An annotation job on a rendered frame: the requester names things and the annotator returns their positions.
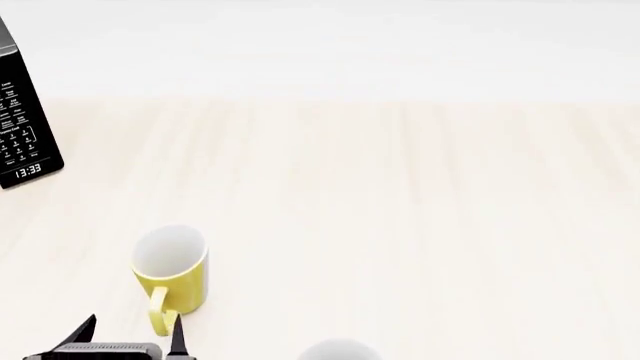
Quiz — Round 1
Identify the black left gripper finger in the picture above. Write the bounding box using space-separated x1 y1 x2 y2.
166 312 189 356
53 313 98 351

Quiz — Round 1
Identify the yellow and white mug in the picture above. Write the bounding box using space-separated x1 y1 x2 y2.
131 223 210 337

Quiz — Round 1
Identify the black microwave oven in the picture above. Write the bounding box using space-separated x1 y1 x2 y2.
0 16 66 191

